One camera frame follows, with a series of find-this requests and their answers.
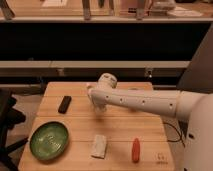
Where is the black office chair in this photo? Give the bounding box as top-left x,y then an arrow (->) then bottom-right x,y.
0,89 -> 28,171

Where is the white sponge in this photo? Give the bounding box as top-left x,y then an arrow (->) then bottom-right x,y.
91,135 -> 107,159

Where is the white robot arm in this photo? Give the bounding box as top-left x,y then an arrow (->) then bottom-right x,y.
87,73 -> 213,171

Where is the orange carrot toy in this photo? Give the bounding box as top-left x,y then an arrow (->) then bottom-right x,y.
132,138 -> 140,163

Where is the black rectangular block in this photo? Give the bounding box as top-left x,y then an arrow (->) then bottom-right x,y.
58,96 -> 72,114

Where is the green bowl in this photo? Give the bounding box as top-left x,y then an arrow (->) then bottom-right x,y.
29,121 -> 69,161

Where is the black cable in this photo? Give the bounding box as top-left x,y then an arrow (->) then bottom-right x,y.
163,120 -> 186,148

